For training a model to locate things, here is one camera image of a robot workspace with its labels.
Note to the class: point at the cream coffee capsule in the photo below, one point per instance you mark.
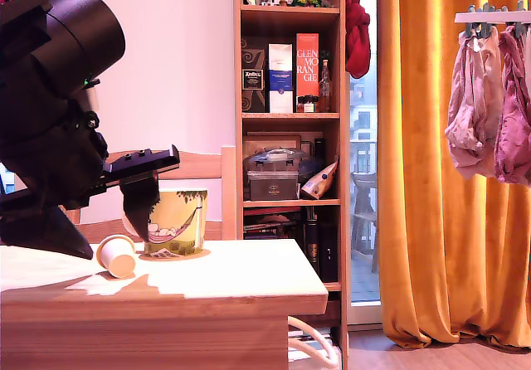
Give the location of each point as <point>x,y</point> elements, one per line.
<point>118,260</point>

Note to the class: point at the yellow illustrated mug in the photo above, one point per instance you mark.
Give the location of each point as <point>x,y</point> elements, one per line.
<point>182,220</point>

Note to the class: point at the wooden chair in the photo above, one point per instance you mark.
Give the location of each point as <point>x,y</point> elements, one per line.
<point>228,196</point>

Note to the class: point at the dark book stack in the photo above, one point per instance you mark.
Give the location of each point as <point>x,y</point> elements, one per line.
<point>267,225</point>

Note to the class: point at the grey plastic case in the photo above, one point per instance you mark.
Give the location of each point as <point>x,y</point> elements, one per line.
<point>271,160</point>

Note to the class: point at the dark swirl pattern box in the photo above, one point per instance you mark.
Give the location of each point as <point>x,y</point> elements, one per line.
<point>253,96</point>

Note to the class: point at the dark gift box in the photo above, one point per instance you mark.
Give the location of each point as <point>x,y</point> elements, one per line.
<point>271,189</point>

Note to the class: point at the wooden bookshelf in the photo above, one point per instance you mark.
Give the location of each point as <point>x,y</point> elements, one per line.
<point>290,115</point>

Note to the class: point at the white and blue box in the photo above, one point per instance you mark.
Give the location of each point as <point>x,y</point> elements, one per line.
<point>281,92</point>

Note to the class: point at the dark blue round pot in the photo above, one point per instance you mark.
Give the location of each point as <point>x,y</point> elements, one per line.
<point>310,168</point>

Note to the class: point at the black book gold emblem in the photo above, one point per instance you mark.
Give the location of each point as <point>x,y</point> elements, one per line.
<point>312,237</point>

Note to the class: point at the brown paper snack bag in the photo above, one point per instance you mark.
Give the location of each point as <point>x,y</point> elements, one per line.
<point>319,185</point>

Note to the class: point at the black tall box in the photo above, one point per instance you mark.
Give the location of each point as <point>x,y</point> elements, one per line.
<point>328,254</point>

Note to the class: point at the clear glass bottle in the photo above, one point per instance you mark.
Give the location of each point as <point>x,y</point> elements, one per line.
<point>325,92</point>

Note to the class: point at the red tall whisky box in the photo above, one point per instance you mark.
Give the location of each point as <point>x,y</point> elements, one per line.
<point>307,55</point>

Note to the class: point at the pale book stack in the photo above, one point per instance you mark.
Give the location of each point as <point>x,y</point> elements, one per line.
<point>299,347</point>

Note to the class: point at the grey outdoor chair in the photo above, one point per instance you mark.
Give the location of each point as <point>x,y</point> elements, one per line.
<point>364,220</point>

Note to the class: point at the red hanging cloth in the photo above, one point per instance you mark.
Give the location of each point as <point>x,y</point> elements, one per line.
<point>357,42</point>

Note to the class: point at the orange curtain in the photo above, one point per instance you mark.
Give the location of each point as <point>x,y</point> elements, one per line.
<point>423,137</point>

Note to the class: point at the pink hanging garment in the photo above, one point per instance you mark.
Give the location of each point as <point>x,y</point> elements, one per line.
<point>472,117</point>

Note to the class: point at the purple hanging garment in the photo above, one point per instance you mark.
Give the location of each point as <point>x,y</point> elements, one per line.
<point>513,137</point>

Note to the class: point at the white peg hanger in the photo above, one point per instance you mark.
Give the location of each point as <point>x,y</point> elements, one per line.
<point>489,16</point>

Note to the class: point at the pale grey camera box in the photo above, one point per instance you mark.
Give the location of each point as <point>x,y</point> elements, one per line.
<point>92,98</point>

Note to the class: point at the wooden picture frame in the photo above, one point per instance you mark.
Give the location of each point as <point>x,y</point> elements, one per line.
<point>255,142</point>

